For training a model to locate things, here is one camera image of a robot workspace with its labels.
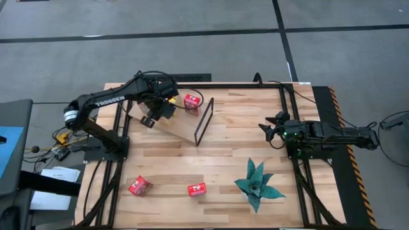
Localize black cable with plug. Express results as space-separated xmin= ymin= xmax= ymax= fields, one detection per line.
xmin=253 ymin=72 xmax=320 ymax=109

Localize white paper sheet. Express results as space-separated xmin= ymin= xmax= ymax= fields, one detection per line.
xmin=40 ymin=165 xmax=81 ymax=183
xmin=29 ymin=190 xmax=73 ymax=211

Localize wooden shelf black end frames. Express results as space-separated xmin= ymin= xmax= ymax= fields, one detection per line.
xmin=127 ymin=88 xmax=215 ymax=147

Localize blue sheet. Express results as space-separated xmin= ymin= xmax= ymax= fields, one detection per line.
xmin=0 ymin=126 xmax=25 ymax=180

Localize red Froot Loops cereal box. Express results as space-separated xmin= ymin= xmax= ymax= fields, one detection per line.
xmin=187 ymin=183 xmax=208 ymax=197
xmin=183 ymin=93 xmax=202 ymax=116
xmin=128 ymin=175 xmax=153 ymax=197

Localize black aluminium table frame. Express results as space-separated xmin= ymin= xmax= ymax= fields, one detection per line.
xmin=75 ymin=81 xmax=348 ymax=230

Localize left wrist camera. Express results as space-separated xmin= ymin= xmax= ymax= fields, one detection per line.
xmin=139 ymin=115 xmax=158 ymax=129

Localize green artificial plant white pot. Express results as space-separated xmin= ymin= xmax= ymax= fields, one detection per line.
xmin=234 ymin=158 xmax=287 ymax=214

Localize black power adapter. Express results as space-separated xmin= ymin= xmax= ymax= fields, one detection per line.
xmin=53 ymin=146 xmax=72 ymax=162

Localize dark grey cart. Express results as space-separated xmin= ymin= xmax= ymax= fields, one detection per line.
xmin=0 ymin=98 xmax=35 ymax=197

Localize black mat hazard striped edge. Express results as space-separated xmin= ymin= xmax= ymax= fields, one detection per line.
xmin=311 ymin=85 xmax=380 ymax=229

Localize black bar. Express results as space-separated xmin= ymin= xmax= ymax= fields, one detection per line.
xmin=19 ymin=171 xmax=81 ymax=197

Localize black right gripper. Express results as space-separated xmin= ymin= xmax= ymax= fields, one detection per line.
xmin=258 ymin=117 xmax=293 ymax=142

